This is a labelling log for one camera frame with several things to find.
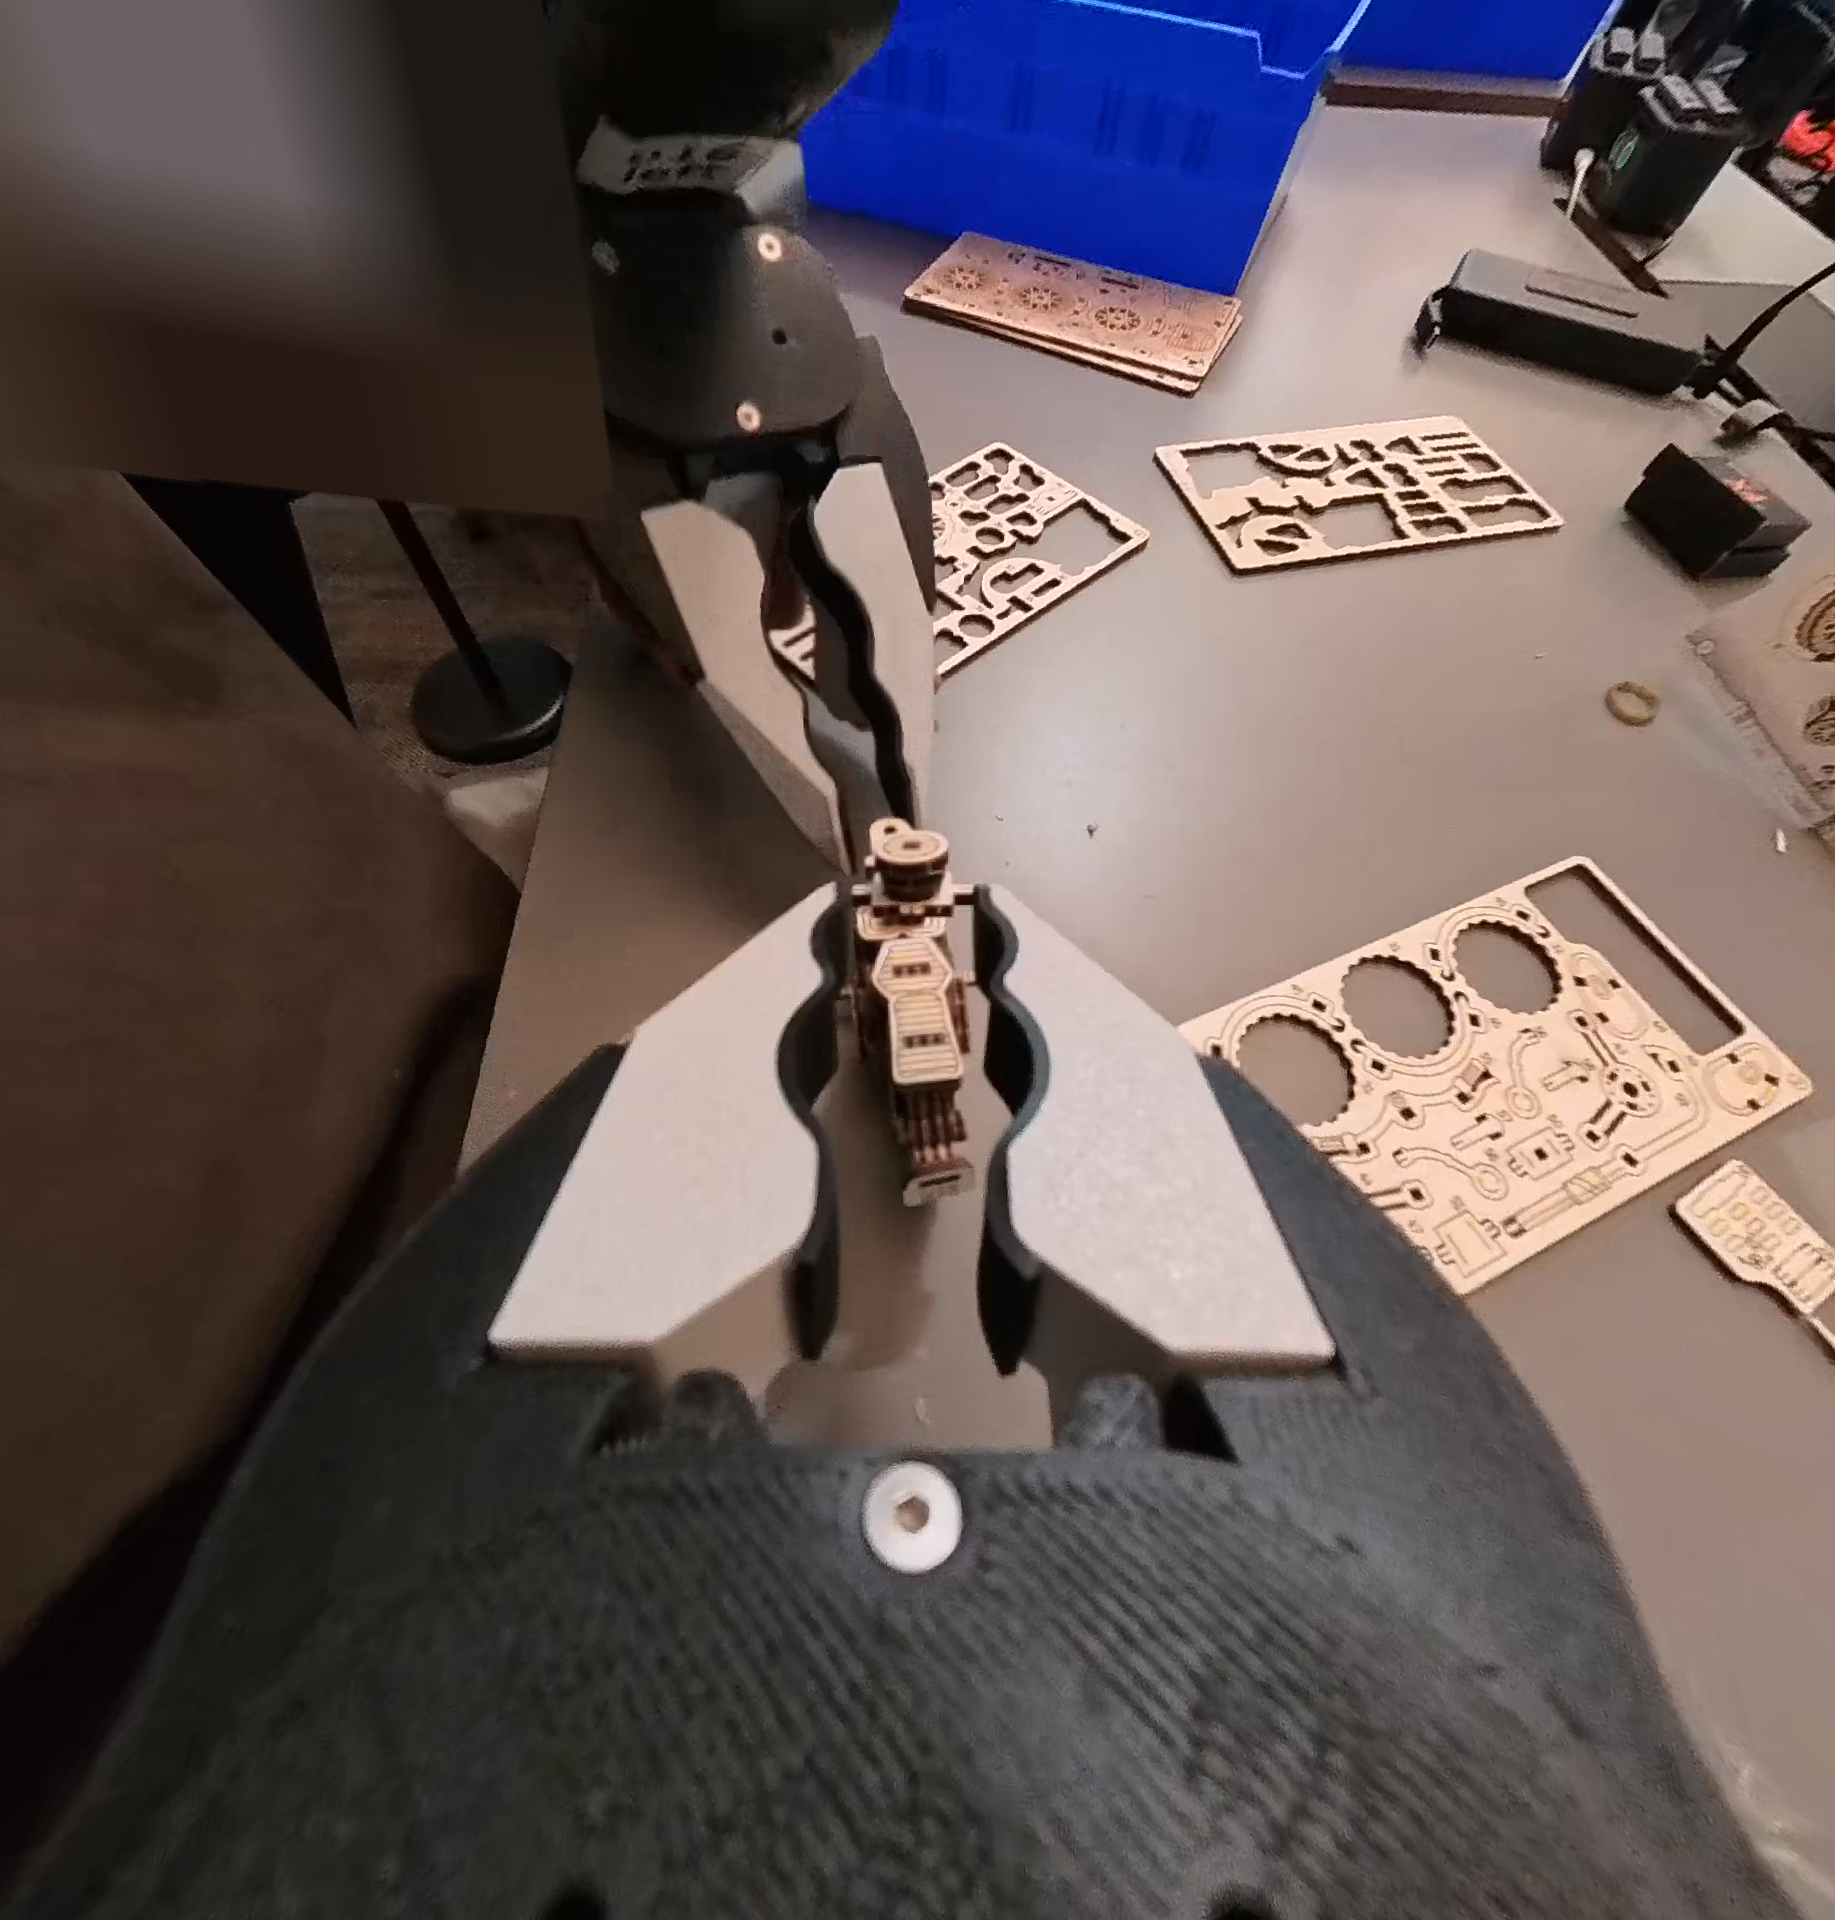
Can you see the wooden sheet with rounded cutouts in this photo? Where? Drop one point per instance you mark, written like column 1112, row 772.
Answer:
column 1119, row 530

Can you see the small wooden sheet piece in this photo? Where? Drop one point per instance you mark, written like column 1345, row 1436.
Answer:
column 1757, row 1222

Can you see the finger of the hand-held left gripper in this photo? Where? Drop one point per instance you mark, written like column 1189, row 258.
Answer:
column 879, row 601
column 724, row 601

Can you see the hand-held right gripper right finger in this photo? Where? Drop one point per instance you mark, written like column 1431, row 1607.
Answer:
column 1158, row 1201

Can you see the black charger device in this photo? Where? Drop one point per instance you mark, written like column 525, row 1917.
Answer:
column 1652, row 150

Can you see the black round stand base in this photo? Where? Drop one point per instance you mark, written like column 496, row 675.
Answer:
column 490, row 706

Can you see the small black box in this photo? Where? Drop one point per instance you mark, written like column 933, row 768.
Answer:
column 1704, row 510

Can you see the grey desk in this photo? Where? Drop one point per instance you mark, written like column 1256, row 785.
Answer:
column 1308, row 750

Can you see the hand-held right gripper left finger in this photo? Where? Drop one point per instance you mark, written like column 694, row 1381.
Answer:
column 678, row 1185

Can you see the black power adapter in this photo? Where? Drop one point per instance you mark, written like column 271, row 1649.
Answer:
column 1562, row 322

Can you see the wooden sheet with gear holes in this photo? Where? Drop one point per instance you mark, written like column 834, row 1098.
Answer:
column 1547, row 1185

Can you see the assembled wooden puzzle model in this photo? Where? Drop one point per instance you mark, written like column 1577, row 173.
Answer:
column 919, row 1020

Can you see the person's trouser leg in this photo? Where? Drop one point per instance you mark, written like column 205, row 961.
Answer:
column 183, row 975

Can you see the small wooden disc part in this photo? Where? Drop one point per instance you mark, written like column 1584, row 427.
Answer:
column 910, row 861

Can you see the wooden sheet with angular cutouts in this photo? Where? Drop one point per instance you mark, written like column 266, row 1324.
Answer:
column 1525, row 517

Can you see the stacked dark wooden sheets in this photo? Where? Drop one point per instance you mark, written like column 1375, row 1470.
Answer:
column 1069, row 306

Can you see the large blue plastic bin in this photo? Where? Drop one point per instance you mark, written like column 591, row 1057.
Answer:
column 1038, row 135

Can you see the printed instruction sheet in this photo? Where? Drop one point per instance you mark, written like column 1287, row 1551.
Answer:
column 1801, row 706

